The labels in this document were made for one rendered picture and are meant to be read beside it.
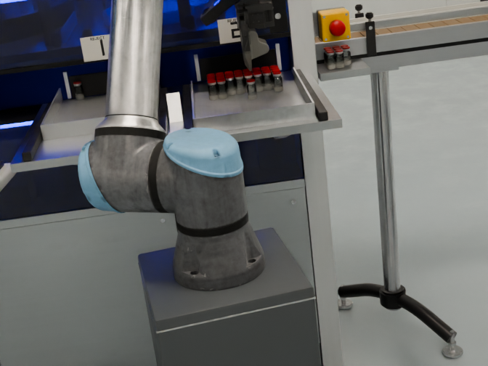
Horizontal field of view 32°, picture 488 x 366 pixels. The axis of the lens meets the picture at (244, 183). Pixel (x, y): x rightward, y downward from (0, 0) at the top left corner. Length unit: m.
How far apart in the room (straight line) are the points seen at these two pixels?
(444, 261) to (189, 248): 1.87
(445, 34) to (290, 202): 0.61
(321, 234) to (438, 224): 1.12
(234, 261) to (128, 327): 1.12
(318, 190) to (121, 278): 0.59
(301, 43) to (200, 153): 0.93
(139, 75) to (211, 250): 0.30
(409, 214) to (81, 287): 1.57
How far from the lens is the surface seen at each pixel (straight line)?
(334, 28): 2.12
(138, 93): 1.37
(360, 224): 3.41
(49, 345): 2.46
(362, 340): 2.65
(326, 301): 2.42
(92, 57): 2.14
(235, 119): 1.79
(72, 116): 2.08
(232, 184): 1.29
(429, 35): 2.33
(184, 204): 1.30
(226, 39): 2.13
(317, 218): 2.30
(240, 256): 1.33
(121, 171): 1.33
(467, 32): 2.36
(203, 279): 1.33
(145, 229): 2.28
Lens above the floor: 1.41
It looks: 21 degrees down
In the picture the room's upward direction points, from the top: 7 degrees counter-clockwise
